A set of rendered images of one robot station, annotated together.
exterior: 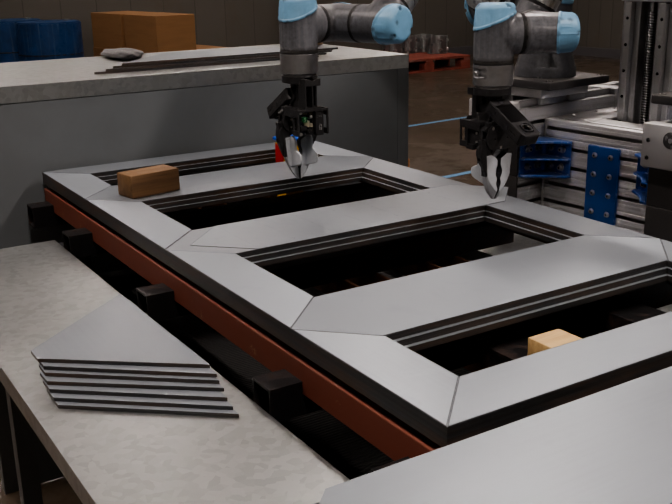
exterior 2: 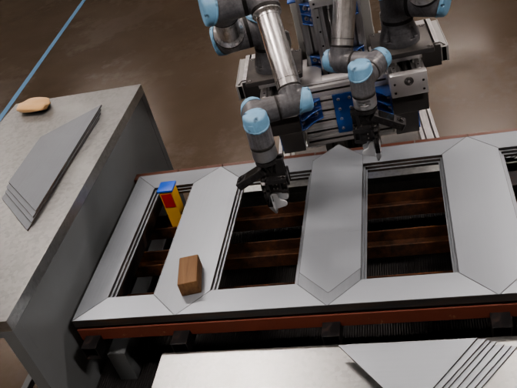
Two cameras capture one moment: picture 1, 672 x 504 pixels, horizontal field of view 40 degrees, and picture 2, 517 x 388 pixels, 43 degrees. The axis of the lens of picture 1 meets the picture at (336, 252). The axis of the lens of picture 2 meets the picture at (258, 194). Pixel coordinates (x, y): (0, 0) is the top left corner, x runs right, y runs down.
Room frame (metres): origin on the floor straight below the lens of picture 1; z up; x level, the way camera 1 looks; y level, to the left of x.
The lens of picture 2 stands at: (0.64, 1.19, 2.16)
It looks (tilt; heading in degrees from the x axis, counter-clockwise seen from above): 35 degrees down; 320
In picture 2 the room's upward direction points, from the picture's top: 17 degrees counter-clockwise
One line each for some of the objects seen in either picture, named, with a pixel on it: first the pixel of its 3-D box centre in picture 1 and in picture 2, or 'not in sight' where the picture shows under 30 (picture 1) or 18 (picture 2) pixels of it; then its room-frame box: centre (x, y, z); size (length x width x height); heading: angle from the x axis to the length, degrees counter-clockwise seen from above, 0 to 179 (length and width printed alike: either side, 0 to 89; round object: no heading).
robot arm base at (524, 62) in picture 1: (545, 54); (271, 54); (2.34, -0.53, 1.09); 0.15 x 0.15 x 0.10
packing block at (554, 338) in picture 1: (555, 351); not in sight; (1.19, -0.30, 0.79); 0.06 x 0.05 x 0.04; 122
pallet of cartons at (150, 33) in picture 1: (163, 55); not in sight; (9.69, 1.73, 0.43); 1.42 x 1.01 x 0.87; 37
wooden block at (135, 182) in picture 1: (148, 181); (190, 275); (1.98, 0.40, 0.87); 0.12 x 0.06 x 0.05; 132
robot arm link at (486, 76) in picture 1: (491, 76); (365, 101); (1.76, -0.30, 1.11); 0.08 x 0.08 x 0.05
